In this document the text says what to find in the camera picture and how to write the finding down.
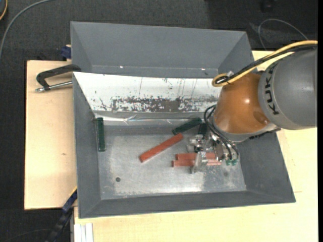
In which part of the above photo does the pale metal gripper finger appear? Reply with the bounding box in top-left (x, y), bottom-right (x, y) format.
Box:
top-left (190, 151), bottom-right (210, 174)
top-left (186, 136), bottom-right (204, 153)

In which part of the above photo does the red-brown flat block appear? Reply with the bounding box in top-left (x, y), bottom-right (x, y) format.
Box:
top-left (138, 133), bottom-right (184, 163)
top-left (172, 159), bottom-right (223, 168)
top-left (175, 152), bottom-right (218, 161)

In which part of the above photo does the grey metal bin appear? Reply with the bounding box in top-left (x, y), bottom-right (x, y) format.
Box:
top-left (70, 21), bottom-right (296, 219)

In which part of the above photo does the pale wood flat board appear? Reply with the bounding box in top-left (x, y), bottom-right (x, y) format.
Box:
top-left (24, 59), bottom-right (78, 211)

